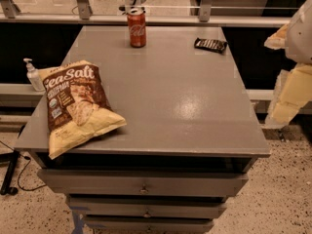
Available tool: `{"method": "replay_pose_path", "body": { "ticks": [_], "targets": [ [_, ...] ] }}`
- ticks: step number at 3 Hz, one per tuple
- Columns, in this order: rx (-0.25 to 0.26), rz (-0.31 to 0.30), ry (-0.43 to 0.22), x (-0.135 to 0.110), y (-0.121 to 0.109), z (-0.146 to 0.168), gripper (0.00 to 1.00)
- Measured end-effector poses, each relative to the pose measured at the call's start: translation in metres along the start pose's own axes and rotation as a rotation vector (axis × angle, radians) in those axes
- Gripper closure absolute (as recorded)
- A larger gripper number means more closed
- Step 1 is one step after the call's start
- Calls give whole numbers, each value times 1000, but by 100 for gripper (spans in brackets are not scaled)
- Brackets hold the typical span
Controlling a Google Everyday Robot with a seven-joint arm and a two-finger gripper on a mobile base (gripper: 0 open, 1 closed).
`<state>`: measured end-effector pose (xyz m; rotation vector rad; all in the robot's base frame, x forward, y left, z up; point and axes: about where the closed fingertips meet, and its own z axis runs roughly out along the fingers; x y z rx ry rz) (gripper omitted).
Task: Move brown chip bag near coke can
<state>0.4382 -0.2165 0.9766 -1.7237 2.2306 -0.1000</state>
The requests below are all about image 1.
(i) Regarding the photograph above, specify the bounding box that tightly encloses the middle grey drawer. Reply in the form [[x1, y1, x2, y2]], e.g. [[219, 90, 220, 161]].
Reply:
[[66, 196, 226, 218]]

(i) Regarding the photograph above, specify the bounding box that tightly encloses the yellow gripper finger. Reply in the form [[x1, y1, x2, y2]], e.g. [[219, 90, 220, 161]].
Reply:
[[264, 24, 289, 50], [265, 63, 312, 129]]

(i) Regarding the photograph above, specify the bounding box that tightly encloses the black cable on floor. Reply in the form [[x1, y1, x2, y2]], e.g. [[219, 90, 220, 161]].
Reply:
[[0, 139, 47, 192]]

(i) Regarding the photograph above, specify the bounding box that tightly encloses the white pump dispenser bottle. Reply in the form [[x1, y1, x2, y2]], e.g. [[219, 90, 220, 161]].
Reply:
[[23, 58, 45, 92]]

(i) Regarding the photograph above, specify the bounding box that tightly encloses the top grey drawer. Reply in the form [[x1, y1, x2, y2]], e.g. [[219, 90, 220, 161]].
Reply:
[[38, 169, 248, 197]]

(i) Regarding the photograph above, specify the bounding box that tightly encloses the grey drawer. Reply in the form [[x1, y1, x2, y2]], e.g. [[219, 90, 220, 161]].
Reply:
[[66, 196, 226, 218], [83, 215, 214, 233], [38, 169, 248, 197]]

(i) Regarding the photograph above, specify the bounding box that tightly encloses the red coke can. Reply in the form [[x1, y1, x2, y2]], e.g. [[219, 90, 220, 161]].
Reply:
[[127, 8, 146, 48]]

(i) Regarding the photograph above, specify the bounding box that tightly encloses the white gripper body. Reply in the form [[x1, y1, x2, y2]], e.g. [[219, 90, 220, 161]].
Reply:
[[285, 0, 312, 64]]

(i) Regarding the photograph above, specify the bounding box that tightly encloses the bottom grey drawer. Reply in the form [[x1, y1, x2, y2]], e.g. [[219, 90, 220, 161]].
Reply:
[[83, 215, 214, 233]]

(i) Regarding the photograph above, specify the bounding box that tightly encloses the black candy bar wrapper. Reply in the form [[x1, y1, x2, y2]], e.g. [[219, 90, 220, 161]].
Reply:
[[194, 38, 227, 54]]

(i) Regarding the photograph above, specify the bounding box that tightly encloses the brown sea salt chip bag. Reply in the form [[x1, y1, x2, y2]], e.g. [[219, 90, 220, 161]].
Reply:
[[39, 60, 126, 160]]

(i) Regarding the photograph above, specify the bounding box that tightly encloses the grey drawer cabinet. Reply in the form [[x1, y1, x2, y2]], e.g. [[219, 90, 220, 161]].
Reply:
[[13, 24, 272, 234]]

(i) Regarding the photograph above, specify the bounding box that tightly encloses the black stand leg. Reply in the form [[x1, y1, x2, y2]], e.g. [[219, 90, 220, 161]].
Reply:
[[0, 151, 19, 196]]

